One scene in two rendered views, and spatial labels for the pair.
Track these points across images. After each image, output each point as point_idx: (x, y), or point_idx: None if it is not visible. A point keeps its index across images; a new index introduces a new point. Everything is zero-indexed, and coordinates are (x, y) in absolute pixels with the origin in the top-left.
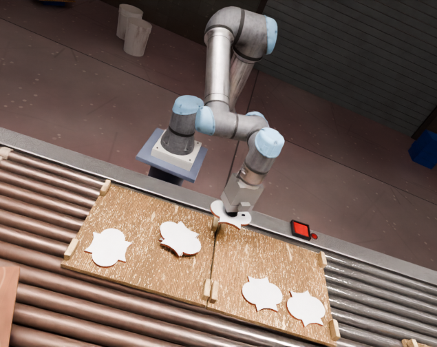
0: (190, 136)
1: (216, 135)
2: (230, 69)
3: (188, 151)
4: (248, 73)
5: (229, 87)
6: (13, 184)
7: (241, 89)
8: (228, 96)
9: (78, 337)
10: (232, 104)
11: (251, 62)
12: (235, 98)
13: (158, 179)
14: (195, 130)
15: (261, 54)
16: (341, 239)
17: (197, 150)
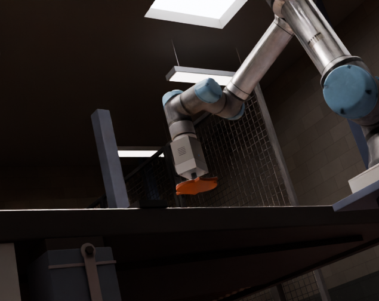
0: (368, 140)
1: (221, 116)
2: (253, 50)
3: (369, 166)
4: (288, 22)
5: (238, 69)
6: None
7: (302, 41)
8: (231, 78)
9: None
10: (315, 63)
11: (280, 12)
12: (309, 54)
13: (325, 205)
14: (370, 128)
15: (268, 0)
16: (70, 209)
17: None
